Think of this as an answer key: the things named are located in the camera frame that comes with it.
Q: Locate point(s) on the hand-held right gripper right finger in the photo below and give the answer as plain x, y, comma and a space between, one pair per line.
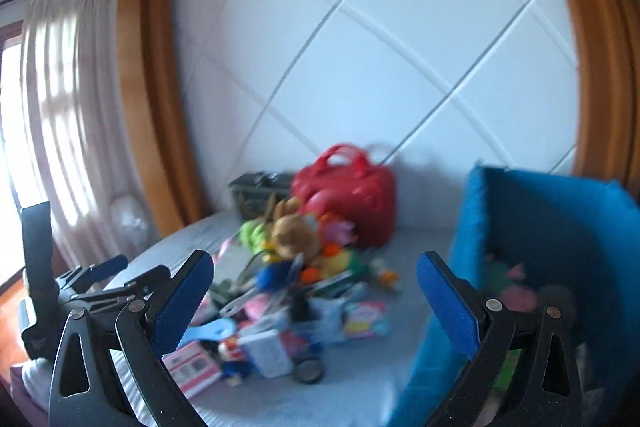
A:
445, 302

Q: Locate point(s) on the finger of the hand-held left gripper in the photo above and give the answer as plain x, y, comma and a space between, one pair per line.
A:
135, 284
105, 268

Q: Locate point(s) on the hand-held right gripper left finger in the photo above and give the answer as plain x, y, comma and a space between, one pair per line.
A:
182, 302

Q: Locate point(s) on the blue fabric storage box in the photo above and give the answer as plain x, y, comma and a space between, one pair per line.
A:
545, 227

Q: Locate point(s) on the grey striped desktop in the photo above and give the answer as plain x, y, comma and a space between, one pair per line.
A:
370, 357

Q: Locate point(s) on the light blue toy scoop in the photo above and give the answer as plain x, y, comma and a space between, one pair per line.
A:
210, 332

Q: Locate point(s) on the white round fan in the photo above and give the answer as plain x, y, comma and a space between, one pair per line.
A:
130, 217

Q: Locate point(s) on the pink toy box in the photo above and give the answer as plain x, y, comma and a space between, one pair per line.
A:
192, 369

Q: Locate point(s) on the pink card packet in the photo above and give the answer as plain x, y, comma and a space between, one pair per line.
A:
367, 319

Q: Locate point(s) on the white small box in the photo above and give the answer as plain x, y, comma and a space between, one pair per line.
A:
267, 352

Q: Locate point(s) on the window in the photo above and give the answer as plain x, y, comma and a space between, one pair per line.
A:
10, 157

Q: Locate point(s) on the orange green plush toy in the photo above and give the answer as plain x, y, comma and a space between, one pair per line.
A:
340, 259

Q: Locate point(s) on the pink plush toy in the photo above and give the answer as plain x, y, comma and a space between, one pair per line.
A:
340, 229

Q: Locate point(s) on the blue toy car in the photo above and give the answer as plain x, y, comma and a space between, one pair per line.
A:
305, 347

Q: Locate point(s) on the dark green metal box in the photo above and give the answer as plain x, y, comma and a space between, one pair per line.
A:
255, 192

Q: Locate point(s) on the brown plush bear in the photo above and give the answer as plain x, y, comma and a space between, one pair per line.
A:
295, 232

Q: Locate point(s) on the sheer white curtain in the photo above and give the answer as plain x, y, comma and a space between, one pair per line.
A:
70, 117

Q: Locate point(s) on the red toy handbag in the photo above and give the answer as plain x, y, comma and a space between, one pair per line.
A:
350, 192

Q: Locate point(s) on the white padded headboard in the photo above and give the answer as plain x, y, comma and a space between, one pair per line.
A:
375, 32

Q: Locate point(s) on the wooden headboard frame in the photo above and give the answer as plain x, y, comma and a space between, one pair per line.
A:
155, 82

